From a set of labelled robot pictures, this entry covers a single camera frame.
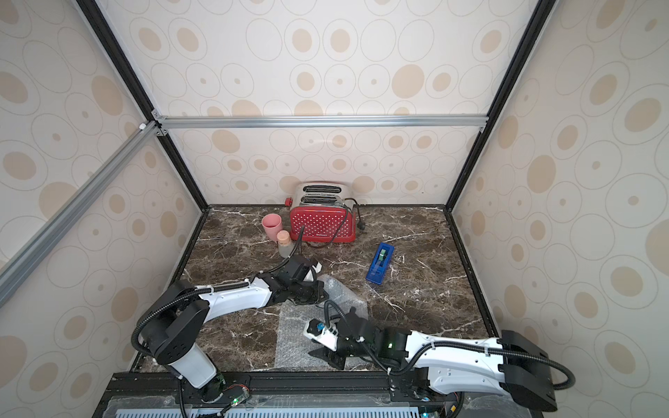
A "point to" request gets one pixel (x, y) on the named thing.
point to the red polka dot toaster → (321, 212)
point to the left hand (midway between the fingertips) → (337, 298)
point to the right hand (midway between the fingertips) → (319, 341)
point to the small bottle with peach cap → (284, 242)
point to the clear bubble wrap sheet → (293, 347)
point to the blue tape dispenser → (380, 264)
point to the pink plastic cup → (272, 224)
